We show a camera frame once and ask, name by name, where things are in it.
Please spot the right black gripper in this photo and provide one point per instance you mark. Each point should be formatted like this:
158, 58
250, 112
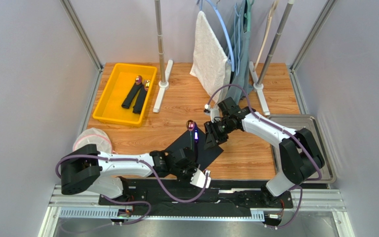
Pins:
214, 132

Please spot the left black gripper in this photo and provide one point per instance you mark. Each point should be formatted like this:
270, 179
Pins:
193, 167

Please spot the black paper napkin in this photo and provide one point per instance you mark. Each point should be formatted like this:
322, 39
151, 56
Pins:
204, 157

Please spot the iridescent spoon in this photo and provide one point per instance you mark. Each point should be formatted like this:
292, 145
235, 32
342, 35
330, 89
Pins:
191, 127

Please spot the purple iridescent knife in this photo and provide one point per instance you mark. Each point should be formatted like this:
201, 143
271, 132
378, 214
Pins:
195, 143

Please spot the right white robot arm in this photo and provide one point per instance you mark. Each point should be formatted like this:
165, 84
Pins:
300, 155

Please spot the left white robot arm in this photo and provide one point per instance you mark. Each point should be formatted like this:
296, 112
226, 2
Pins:
88, 169

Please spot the rolled black napkin right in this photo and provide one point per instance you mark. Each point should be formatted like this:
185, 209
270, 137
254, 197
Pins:
142, 93

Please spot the rolled black napkin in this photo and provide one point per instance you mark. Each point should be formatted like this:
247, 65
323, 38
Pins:
142, 93
138, 84

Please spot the rolled black napkin left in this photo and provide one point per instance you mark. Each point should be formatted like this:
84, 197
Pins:
138, 84

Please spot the white towel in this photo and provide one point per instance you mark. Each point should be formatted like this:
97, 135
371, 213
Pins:
210, 63

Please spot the left white rack foot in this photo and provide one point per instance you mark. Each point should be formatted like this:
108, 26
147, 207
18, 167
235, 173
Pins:
165, 72

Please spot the steel tray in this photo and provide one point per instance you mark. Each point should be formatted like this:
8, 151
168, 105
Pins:
300, 121

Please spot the white mesh bag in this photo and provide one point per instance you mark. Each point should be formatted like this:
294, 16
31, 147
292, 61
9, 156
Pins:
94, 136

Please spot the teal grey shirt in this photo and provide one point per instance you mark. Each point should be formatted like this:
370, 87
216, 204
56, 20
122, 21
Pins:
242, 79

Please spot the yellow plastic bin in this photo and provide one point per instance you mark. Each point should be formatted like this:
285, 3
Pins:
121, 80

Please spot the blue clothes hanger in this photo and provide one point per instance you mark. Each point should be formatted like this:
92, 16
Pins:
231, 56

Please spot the right rack pole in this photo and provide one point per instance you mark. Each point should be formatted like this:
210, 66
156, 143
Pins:
276, 39

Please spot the rack pole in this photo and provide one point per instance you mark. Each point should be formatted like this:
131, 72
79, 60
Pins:
159, 31
276, 39

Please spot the green clothes hanger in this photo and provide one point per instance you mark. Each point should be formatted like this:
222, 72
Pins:
247, 15

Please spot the beige clothes hanger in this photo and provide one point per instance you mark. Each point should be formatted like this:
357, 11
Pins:
267, 29

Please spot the left rack pole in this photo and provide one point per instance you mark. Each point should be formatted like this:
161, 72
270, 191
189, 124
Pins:
159, 31

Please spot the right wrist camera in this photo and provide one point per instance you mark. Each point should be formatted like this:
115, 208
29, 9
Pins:
212, 111

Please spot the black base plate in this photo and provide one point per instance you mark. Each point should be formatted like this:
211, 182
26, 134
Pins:
225, 198

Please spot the light blue wire hanger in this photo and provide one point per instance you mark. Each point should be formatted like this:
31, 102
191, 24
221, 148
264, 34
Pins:
236, 34

